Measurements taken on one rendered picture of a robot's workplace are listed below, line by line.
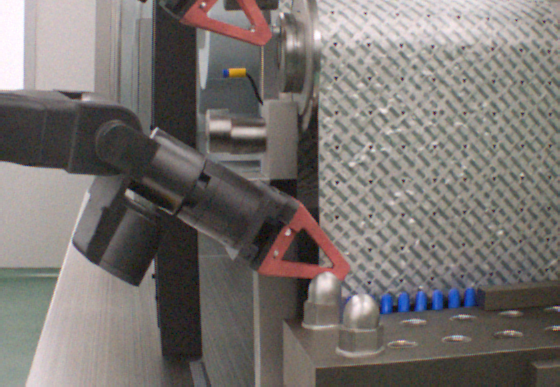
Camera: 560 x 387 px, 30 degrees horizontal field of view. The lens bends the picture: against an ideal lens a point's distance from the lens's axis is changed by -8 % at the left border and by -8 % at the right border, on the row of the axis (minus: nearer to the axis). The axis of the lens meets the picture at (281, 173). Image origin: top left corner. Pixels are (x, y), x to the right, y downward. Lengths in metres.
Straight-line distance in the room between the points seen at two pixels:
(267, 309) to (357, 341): 0.26
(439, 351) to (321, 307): 0.12
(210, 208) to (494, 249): 0.26
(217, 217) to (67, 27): 5.62
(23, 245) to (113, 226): 5.71
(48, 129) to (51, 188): 5.70
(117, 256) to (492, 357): 0.32
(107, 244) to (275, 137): 0.20
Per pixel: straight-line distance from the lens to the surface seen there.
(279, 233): 0.92
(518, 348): 0.81
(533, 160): 0.99
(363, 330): 0.79
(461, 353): 0.79
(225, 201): 0.91
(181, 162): 0.90
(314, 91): 0.93
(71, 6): 6.51
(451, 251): 0.98
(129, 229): 0.90
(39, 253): 6.60
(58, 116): 0.84
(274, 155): 1.01
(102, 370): 1.23
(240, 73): 1.05
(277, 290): 1.03
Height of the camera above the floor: 1.24
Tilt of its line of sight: 5 degrees down
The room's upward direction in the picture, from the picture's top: straight up
